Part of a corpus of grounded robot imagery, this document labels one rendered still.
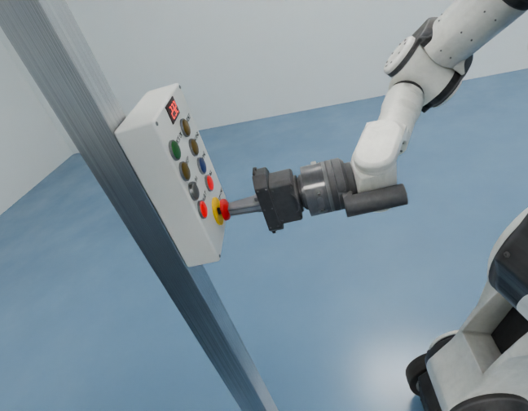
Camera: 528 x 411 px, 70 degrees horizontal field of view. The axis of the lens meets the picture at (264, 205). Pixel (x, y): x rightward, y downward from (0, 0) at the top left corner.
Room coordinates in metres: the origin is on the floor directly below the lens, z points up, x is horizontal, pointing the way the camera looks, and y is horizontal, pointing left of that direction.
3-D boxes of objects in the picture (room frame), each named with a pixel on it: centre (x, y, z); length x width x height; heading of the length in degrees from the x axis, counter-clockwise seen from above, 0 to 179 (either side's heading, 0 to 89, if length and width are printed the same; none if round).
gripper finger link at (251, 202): (0.57, 0.03, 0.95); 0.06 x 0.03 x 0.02; 78
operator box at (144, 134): (0.59, 0.11, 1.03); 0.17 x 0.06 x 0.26; 168
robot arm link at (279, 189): (0.55, -0.06, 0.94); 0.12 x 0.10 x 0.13; 78
